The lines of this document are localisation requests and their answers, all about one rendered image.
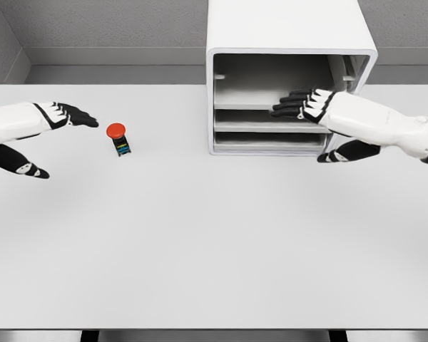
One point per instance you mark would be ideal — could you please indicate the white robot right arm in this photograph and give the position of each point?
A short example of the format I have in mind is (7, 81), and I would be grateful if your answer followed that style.
(426, 139)

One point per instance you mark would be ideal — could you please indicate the white cabinet drawer tray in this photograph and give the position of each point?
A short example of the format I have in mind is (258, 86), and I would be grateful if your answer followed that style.
(242, 123)
(246, 97)
(267, 146)

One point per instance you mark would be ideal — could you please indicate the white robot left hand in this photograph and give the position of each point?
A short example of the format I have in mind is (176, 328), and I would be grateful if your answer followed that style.
(18, 121)

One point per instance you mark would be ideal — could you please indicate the white tabletop storage cabinet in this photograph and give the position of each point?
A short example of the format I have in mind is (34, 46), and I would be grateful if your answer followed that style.
(289, 28)

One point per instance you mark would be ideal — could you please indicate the red button load switch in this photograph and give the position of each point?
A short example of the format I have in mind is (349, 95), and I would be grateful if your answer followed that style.
(116, 131)

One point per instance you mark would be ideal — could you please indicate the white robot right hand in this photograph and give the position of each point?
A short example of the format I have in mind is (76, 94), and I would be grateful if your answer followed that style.
(360, 117)

